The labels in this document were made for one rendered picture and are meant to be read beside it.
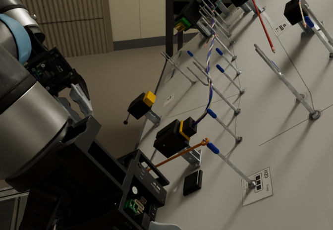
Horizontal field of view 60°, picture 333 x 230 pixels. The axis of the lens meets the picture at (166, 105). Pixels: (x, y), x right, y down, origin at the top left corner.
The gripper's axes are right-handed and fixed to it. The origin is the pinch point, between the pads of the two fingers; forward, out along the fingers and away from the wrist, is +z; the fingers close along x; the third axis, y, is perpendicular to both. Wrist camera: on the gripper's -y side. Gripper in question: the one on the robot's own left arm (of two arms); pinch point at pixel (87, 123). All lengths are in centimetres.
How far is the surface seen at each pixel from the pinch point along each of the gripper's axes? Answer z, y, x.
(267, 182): 23.1, 22.2, 14.2
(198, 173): 19.8, 8.2, 10.1
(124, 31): -98, -290, 106
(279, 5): 3, -8, 61
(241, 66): 10.1, -4.8, 37.9
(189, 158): 17.4, 4.2, 11.3
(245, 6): -4, -25, 65
